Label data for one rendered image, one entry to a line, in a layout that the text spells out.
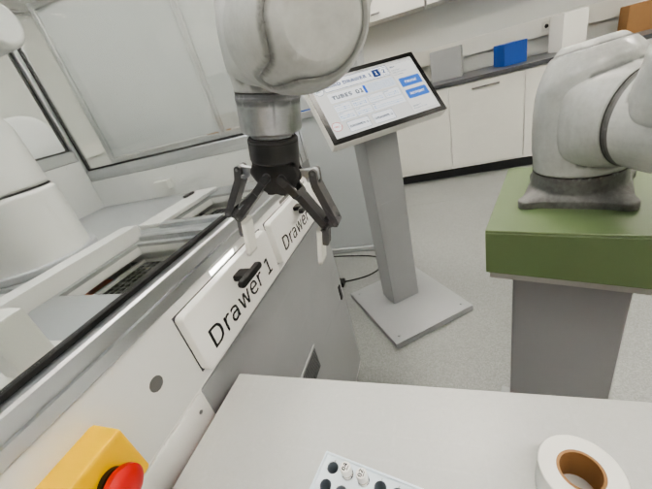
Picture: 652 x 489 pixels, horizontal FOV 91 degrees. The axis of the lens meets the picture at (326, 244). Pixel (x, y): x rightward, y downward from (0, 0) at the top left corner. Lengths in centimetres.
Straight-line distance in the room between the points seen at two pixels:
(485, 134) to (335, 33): 327
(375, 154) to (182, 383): 117
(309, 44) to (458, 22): 386
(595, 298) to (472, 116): 276
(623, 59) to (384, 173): 97
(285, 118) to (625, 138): 49
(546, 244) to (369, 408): 42
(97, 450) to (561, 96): 81
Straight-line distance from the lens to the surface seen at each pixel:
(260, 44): 28
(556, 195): 77
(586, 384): 103
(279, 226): 78
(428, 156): 348
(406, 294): 182
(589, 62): 71
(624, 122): 65
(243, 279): 58
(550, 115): 73
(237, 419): 58
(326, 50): 27
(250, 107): 46
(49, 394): 45
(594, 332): 91
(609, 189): 77
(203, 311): 56
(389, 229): 159
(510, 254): 71
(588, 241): 69
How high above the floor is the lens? 118
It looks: 26 degrees down
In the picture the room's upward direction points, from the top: 15 degrees counter-clockwise
